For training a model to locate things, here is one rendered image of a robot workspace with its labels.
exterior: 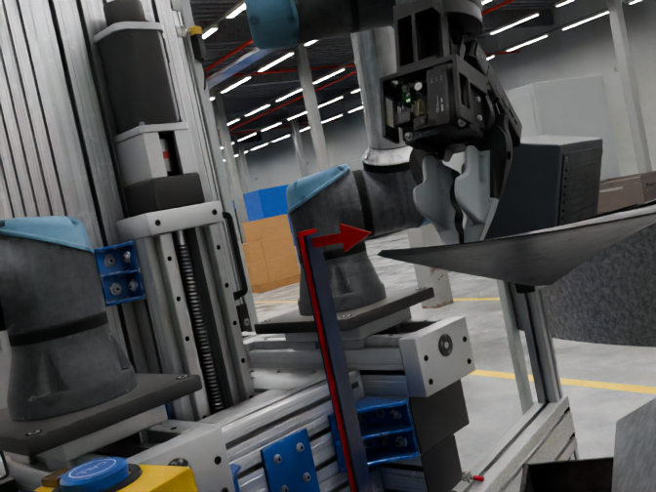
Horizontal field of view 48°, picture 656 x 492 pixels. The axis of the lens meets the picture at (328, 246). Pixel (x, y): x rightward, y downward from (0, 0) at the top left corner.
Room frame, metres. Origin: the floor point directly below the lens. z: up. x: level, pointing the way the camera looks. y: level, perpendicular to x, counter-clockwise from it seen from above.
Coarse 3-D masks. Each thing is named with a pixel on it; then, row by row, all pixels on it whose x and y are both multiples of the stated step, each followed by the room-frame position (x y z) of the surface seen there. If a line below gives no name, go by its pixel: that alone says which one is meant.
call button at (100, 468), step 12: (84, 468) 0.45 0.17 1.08; (96, 468) 0.44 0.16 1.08; (108, 468) 0.44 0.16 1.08; (120, 468) 0.44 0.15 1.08; (60, 480) 0.44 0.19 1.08; (72, 480) 0.43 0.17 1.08; (84, 480) 0.42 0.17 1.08; (96, 480) 0.43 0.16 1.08; (108, 480) 0.43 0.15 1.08; (120, 480) 0.43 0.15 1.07
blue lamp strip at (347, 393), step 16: (320, 256) 0.64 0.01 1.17; (320, 272) 0.64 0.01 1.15; (320, 288) 0.64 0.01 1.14; (320, 304) 0.63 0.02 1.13; (336, 320) 0.65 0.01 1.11; (336, 336) 0.64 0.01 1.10; (336, 352) 0.64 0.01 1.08; (336, 368) 0.63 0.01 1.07; (336, 384) 0.63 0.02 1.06; (352, 400) 0.65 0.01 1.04; (352, 416) 0.64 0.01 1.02; (352, 432) 0.64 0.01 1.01; (352, 448) 0.63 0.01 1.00; (352, 464) 0.63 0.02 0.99; (368, 480) 0.64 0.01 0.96
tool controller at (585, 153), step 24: (528, 144) 1.10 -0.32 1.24; (552, 144) 1.08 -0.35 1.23; (576, 144) 1.15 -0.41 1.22; (600, 144) 1.28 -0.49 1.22; (528, 168) 1.11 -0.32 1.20; (552, 168) 1.09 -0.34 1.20; (576, 168) 1.14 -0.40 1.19; (600, 168) 1.28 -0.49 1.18; (504, 192) 1.13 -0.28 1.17; (528, 192) 1.11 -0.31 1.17; (552, 192) 1.09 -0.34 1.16; (576, 192) 1.17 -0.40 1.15; (504, 216) 1.14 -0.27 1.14; (528, 216) 1.11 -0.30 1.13; (552, 216) 1.09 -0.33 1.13; (576, 216) 1.18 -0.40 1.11
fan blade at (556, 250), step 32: (576, 224) 0.48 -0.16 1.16; (608, 224) 0.47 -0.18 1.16; (640, 224) 0.57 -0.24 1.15; (384, 256) 0.55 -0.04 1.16; (416, 256) 0.55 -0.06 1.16; (448, 256) 0.57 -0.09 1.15; (480, 256) 0.58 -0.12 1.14; (512, 256) 0.60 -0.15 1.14; (544, 256) 0.62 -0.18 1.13; (576, 256) 0.63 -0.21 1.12
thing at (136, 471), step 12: (132, 468) 0.45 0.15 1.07; (144, 468) 0.46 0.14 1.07; (156, 468) 0.45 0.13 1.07; (168, 468) 0.45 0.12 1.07; (180, 468) 0.44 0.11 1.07; (132, 480) 0.43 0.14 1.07; (144, 480) 0.43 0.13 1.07; (156, 480) 0.43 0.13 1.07; (168, 480) 0.43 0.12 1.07; (180, 480) 0.43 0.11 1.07; (192, 480) 0.44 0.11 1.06
